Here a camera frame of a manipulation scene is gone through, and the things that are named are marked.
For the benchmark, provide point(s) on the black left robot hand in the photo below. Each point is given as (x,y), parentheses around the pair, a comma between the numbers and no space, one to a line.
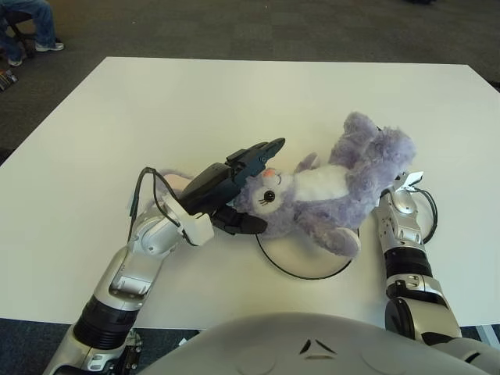
(211,183)

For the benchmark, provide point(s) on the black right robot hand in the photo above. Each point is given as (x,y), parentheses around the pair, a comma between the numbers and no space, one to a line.
(397,181)

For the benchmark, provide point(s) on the purple plush bunny doll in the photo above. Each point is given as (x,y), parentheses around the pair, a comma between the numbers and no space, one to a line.
(320,203)

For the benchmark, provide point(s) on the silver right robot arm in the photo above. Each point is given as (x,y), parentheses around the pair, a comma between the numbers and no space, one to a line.
(402,230)

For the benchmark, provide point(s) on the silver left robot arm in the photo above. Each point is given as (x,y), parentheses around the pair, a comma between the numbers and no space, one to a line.
(133,250)

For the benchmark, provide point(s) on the white plate with black rim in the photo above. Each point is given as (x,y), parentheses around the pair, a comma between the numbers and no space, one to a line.
(304,261)

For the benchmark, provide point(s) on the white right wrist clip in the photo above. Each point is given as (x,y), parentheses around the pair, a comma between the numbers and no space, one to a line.
(412,179)

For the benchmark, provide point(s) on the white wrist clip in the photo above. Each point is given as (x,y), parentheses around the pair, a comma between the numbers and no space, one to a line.
(412,179)
(197,230)

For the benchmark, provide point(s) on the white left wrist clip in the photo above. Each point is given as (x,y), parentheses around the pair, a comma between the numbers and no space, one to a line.
(197,230)

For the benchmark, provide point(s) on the grey robot torso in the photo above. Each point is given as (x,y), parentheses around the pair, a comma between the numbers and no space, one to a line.
(273,343)

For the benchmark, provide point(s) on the white table leg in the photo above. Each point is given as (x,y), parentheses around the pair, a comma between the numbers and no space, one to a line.
(490,336)

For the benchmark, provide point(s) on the striped object on floor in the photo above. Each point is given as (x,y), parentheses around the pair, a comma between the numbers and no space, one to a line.
(8,80)

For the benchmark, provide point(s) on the person in blue jeans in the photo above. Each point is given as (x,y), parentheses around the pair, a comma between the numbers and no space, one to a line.
(43,23)

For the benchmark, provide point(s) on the black chair under person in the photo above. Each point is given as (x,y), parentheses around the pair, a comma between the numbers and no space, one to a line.
(17,33)

